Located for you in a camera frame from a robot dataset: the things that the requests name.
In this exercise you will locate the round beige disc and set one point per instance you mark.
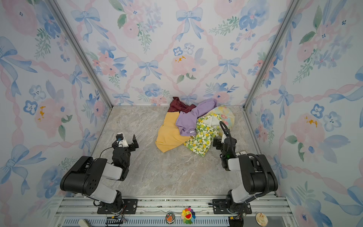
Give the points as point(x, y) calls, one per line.
point(261, 219)

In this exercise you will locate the rainbow sunflower toy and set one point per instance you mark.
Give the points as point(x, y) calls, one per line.
point(188, 216)

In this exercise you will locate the white object front edge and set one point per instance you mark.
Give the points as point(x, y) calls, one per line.
point(83, 223)

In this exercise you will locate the lemon print cloth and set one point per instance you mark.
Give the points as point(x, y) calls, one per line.
point(207, 128)

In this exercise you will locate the yellow cloth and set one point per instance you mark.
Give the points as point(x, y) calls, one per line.
point(168, 135)

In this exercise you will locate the orange oval badge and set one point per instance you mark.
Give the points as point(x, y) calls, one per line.
point(170, 218)

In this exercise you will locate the aluminium rail frame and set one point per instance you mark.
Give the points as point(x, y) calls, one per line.
point(151, 212)

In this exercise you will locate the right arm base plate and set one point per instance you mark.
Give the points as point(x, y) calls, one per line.
point(222, 206)

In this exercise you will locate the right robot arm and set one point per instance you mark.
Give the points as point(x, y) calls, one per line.
point(258, 179)

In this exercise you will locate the right corner aluminium post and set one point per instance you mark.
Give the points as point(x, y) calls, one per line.
point(290, 13)

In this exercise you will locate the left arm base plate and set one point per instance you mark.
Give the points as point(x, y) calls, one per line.
point(124, 206)

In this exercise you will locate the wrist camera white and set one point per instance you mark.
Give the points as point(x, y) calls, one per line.
point(224, 137)
point(120, 141)

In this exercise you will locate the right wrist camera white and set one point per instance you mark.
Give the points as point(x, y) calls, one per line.
point(224, 137)

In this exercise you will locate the pastel floral cloth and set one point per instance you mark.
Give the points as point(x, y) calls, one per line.
point(226, 116)

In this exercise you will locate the maroon shirt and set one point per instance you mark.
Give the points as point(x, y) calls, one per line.
point(178, 106)

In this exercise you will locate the small card on table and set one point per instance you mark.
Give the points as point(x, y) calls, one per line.
point(241, 153)

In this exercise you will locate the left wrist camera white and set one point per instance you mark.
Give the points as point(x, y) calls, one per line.
point(120, 141)

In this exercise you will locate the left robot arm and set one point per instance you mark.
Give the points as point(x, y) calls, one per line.
point(84, 178)

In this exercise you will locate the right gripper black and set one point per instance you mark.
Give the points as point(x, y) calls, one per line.
point(220, 144)

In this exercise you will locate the left corner aluminium post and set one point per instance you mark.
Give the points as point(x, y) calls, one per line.
point(64, 24)

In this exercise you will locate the corner aluminium post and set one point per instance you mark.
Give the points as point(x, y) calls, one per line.
point(64, 24)
point(290, 13)

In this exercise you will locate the purple cloth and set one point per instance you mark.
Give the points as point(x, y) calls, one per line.
point(186, 122)

